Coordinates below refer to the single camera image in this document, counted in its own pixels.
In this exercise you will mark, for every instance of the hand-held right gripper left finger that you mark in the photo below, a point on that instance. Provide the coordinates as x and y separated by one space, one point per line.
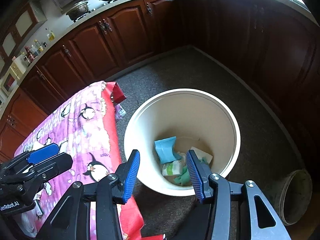
131 175

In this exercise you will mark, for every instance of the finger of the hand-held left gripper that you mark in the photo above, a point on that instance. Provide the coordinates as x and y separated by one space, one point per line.
42 152
55 163

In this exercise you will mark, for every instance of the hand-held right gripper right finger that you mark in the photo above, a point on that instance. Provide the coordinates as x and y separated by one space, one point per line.
193 175

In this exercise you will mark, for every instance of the white green wipes packet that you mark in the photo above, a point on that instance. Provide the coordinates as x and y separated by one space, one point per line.
172 168

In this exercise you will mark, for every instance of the blue packet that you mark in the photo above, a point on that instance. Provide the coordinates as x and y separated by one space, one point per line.
163 150

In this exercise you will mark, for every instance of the white round bin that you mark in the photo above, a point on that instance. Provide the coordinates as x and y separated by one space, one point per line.
180 112

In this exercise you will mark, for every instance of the pink penguin blanket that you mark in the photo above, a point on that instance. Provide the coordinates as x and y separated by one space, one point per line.
75 130

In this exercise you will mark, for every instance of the red tablecloth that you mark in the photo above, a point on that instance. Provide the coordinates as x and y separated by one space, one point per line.
111 130

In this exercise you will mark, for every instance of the white microwave oven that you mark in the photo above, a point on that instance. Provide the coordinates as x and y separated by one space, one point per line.
8 82

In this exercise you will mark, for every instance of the cream small drawer box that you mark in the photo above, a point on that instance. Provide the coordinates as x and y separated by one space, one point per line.
18 65

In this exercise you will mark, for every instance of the small dark bottle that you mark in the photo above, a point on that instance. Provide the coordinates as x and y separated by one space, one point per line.
24 58

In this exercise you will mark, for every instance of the dark sauce bottle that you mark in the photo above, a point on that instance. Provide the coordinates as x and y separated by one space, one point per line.
29 54

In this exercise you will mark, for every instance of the clear bottle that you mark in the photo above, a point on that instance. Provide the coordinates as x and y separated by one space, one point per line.
34 51

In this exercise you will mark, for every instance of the old grey bucket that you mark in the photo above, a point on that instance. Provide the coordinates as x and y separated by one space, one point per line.
295 197

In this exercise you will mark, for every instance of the yellow cap bottle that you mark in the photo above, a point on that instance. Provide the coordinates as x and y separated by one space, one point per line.
38 45

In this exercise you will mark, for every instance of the cooking oil bottle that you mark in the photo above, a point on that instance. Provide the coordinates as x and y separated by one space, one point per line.
51 35

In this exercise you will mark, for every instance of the brown kitchen base cabinets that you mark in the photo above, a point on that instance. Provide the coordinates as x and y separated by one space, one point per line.
100 45

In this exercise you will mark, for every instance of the dark cooking pot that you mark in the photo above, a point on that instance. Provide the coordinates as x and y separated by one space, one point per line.
78 10

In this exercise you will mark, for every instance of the gas stove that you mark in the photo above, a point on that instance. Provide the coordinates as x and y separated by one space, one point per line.
100 5

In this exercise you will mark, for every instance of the brown wall cabinet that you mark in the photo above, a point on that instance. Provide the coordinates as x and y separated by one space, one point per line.
22 25

